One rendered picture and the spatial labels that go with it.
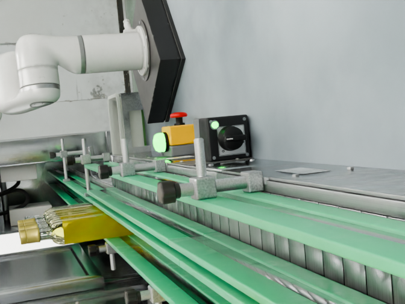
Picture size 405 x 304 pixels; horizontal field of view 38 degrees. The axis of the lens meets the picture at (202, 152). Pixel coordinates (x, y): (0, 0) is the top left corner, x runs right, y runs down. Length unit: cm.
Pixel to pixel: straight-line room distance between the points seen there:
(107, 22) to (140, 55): 401
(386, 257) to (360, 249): 3
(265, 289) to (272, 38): 50
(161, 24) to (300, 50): 64
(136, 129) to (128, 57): 37
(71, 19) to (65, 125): 93
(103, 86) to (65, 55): 395
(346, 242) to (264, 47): 62
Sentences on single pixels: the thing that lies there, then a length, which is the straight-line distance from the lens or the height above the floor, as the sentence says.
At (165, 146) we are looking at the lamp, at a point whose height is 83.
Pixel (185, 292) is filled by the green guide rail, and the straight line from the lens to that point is 95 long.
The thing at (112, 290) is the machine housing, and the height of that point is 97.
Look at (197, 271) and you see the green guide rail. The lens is 77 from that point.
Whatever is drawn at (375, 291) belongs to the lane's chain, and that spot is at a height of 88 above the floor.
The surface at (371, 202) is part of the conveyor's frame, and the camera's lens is 54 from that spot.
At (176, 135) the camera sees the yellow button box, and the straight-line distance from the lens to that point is 133.
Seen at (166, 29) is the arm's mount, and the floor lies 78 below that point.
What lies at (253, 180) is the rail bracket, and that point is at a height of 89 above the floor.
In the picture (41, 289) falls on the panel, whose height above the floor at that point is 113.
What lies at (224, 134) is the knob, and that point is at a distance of 104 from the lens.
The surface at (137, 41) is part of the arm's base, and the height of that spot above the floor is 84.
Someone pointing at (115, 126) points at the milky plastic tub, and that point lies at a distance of 196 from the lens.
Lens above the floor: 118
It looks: 18 degrees down
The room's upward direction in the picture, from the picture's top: 96 degrees counter-clockwise
